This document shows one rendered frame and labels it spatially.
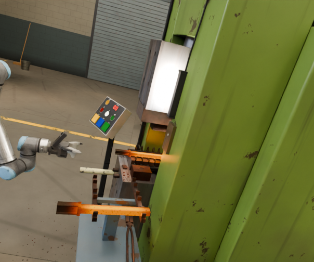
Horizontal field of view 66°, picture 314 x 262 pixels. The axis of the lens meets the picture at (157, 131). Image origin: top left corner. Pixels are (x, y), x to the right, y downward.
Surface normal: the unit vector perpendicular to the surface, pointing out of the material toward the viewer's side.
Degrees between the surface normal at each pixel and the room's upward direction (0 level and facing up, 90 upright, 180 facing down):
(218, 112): 90
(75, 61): 90
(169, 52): 90
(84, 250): 0
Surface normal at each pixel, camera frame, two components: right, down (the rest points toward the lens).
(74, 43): 0.03, 0.33
